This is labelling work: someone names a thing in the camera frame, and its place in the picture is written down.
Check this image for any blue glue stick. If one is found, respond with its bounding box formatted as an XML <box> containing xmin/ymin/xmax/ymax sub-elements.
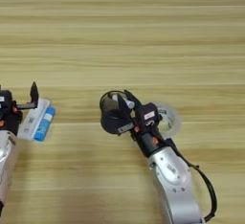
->
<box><xmin>33</xmin><ymin>105</ymin><xmax>56</xmax><ymax>143</ymax></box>

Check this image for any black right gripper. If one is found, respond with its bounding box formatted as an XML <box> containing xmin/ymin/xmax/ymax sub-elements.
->
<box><xmin>116</xmin><ymin>89</ymin><xmax>170</xmax><ymax>159</ymax></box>

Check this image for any black and white marker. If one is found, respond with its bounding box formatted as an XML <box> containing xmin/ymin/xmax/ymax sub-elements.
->
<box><xmin>111</xmin><ymin>94</ymin><xmax>136</xmax><ymax>109</ymax></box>

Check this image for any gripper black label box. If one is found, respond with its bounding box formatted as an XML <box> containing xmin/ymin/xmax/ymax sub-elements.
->
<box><xmin>139</xmin><ymin>102</ymin><xmax>161</xmax><ymax>124</ymax></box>
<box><xmin>0</xmin><ymin>89</ymin><xmax>13</xmax><ymax>108</ymax></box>

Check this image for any clear adhesive tape roll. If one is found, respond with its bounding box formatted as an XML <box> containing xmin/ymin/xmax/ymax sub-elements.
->
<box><xmin>152</xmin><ymin>101</ymin><xmax>182</xmax><ymax>138</ymax></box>

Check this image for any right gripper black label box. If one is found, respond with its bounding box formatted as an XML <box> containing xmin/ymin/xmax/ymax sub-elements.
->
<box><xmin>139</xmin><ymin>102</ymin><xmax>161</xmax><ymax>124</ymax></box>

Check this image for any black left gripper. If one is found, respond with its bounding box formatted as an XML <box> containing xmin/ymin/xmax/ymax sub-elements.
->
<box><xmin>0</xmin><ymin>81</ymin><xmax>40</xmax><ymax>136</ymax></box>

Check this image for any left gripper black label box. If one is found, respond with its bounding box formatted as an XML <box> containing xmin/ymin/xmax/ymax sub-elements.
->
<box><xmin>0</xmin><ymin>89</ymin><xmax>13</xmax><ymax>108</ymax></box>

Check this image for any black mesh pen cup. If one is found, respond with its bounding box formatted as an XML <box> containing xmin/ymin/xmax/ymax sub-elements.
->
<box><xmin>99</xmin><ymin>90</ymin><xmax>135</xmax><ymax>136</ymax></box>

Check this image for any white rectangular box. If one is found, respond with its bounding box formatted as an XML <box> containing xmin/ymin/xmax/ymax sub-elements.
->
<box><xmin>17</xmin><ymin>98</ymin><xmax>51</xmax><ymax>142</ymax></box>

